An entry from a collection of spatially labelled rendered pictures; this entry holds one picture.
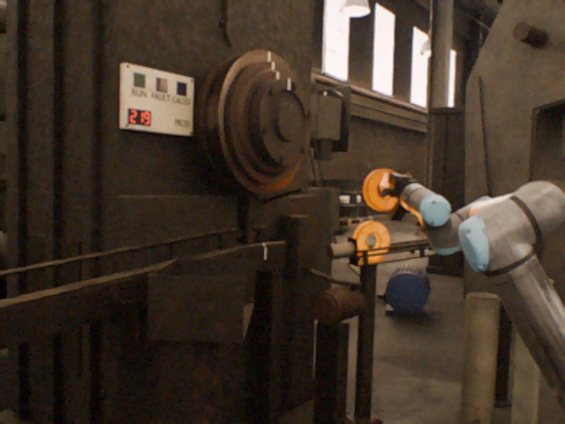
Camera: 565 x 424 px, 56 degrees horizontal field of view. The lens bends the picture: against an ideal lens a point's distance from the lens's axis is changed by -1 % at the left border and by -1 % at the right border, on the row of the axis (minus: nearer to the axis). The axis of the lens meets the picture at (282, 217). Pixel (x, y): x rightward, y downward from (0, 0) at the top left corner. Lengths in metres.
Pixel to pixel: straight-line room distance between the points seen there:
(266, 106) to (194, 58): 0.29
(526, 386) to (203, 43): 1.64
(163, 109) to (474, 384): 1.47
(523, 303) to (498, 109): 3.15
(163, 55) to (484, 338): 1.48
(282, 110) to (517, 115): 2.74
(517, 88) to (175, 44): 2.99
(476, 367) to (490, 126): 2.50
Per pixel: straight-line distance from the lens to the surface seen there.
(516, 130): 4.22
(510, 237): 1.22
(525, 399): 2.20
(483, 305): 2.10
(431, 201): 1.70
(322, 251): 4.58
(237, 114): 1.66
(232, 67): 1.69
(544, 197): 1.27
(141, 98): 1.61
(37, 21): 2.00
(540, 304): 1.26
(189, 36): 1.80
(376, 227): 2.09
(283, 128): 1.72
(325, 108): 9.82
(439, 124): 5.94
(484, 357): 2.15
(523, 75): 4.26
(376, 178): 1.99
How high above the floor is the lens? 0.92
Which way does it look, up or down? 4 degrees down
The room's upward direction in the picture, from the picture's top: 2 degrees clockwise
